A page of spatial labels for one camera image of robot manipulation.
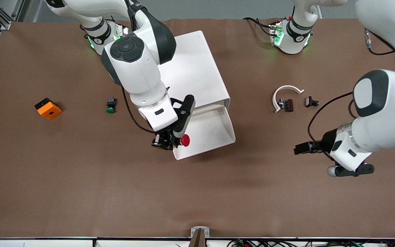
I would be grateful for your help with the small dark brown component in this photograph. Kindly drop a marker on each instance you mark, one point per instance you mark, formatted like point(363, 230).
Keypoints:
point(289, 105)

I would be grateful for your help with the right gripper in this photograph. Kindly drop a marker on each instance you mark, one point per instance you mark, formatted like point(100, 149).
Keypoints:
point(163, 138)

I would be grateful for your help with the brown table cover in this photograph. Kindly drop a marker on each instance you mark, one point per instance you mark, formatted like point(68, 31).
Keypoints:
point(197, 185)

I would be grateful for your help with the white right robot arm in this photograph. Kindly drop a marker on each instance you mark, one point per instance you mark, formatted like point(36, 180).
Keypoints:
point(129, 68)

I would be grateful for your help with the orange box with hole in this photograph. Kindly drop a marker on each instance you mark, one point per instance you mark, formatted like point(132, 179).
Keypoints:
point(50, 111)

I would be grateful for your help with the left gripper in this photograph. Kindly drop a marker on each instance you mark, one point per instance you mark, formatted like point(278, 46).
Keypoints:
point(327, 141)

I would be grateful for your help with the green push button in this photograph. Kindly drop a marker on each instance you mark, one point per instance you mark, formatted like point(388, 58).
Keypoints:
point(110, 110)

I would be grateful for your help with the metal base connector plate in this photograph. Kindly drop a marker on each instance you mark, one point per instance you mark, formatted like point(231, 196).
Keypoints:
point(122, 32)
point(275, 32)

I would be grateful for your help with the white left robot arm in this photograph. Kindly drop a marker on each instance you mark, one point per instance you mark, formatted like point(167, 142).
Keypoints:
point(382, 113)

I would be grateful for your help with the aluminium frame profile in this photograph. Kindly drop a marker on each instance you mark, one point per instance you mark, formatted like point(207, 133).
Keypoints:
point(5, 24)

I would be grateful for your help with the red push button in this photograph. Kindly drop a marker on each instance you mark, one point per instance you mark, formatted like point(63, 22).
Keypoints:
point(185, 140)

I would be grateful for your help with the grey table edge bracket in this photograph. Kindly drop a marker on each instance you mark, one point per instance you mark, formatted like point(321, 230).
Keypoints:
point(193, 230)

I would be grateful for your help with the white curved plastic piece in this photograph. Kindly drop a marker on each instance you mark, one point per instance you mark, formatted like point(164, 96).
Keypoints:
point(285, 87)

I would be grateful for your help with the brown pointed bar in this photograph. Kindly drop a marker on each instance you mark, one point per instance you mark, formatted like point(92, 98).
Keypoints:
point(197, 240)

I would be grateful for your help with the small black clip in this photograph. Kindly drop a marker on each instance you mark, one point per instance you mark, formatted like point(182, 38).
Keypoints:
point(309, 101)

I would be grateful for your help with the white table edge rail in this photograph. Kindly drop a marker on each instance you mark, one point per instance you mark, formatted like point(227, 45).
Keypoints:
point(46, 243)

